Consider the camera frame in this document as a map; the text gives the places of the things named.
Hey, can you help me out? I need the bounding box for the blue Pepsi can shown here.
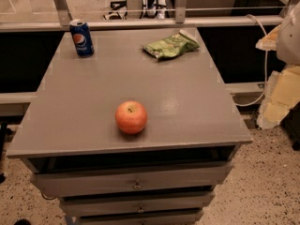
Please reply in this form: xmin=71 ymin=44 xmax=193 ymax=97
xmin=69 ymin=19 xmax=94 ymax=57

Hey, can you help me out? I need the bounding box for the red apple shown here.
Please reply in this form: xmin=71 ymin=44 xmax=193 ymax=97
xmin=114 ymin=101 xmax=147 ymax=134

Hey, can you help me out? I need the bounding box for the green jalapeno chip bag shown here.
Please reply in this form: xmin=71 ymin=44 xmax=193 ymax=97
xmin=143 ymin=29 xmax=200 ymax=59

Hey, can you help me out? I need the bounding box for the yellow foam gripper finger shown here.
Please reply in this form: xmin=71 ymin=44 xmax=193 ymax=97
xmin=257 ymin=65 xmax=300 ymax=129

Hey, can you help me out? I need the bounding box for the white cable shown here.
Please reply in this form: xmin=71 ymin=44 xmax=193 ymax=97
xmin=234 ymin=13 xmax=270 ymax=108

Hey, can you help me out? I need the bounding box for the metal window railing frame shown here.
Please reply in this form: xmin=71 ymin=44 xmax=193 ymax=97
xmin=0 ymin=0 xmax=299 ymax=32

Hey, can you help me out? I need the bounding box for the grey drawer cabinet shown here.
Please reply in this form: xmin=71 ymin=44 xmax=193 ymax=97
xmin=7 ymin=29 xmax=251 ymax=225

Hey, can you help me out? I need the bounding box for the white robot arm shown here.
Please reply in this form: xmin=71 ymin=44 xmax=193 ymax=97
xmin=256 ymin=2 xmax=300 ymax=129

